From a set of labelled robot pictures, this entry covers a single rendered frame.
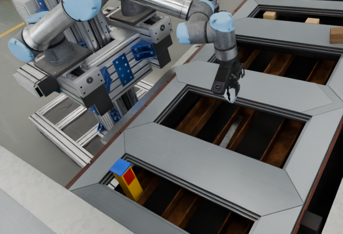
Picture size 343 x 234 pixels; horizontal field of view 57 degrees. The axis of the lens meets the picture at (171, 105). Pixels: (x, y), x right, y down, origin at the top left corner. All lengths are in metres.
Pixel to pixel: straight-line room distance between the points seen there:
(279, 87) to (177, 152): 0.51
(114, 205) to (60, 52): 0.78
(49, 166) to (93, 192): 1.54
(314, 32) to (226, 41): 0.73
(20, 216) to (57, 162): 1.75
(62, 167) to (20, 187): 1.57
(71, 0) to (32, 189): 0.61
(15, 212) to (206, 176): 0.59
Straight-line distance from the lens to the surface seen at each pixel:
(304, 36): 1.69
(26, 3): 1.95
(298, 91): 1.36
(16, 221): 0.98
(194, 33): 1.07
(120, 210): 1.12
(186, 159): 1.16
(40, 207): 0.99
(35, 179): 1.07
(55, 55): 1.58
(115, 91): 1.79
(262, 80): 1.41
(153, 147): 1.23
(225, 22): 1.03
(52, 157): 2.78
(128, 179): 1.19
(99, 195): 1.18
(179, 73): 1.55
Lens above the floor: 1.74
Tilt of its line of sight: 40 degrees down
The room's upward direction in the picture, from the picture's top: 18 degrees counter-clockwise
